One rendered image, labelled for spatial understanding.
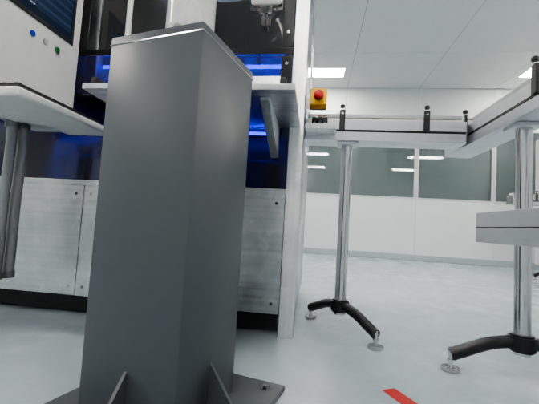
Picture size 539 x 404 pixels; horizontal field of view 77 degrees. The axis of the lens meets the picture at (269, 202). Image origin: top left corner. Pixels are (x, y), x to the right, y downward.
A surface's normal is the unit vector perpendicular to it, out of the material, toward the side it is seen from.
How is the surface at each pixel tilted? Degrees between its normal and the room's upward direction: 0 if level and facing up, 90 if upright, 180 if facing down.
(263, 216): 90
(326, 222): 90
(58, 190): 90
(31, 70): 90
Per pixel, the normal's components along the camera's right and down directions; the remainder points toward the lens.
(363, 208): -0.13, -0.07
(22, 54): 0.99, 0.05
